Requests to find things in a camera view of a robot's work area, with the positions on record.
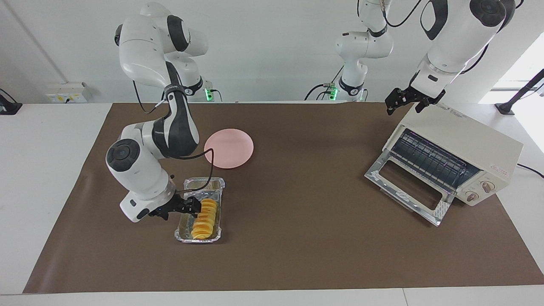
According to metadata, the sliced golden bread loaf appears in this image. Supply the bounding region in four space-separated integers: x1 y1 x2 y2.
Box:
191 198 218 239

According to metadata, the aluminium foil tray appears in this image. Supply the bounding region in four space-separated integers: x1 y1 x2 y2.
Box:
174 177 226 244

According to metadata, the cream toaster oven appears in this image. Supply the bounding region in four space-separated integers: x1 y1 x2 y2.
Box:
382 97 524 207

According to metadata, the glass oven door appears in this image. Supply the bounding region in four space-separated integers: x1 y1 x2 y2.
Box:
364 150 457 227

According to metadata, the pink round plate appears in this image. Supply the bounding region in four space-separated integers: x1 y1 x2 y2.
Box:
204 129 255 169

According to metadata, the brown table mat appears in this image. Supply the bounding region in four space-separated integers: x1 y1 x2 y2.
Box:
23 102 544 295

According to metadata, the black table clamp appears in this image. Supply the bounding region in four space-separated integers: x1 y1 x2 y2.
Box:
0 88 23 115

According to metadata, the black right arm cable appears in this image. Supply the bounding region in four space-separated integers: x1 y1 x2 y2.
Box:
133 81 215 194

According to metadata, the wire oven rack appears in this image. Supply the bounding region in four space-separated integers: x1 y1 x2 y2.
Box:
391 130 468 187

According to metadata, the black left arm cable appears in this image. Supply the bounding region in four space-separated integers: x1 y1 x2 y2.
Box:
382 0 425 28

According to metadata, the black arm base cable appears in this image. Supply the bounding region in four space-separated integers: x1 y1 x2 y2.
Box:
304 66 344 101

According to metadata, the black oven power cord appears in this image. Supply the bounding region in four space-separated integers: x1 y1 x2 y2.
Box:
516 164 544 179

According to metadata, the white wall power socket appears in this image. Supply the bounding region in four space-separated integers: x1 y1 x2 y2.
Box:
46 83 88 103

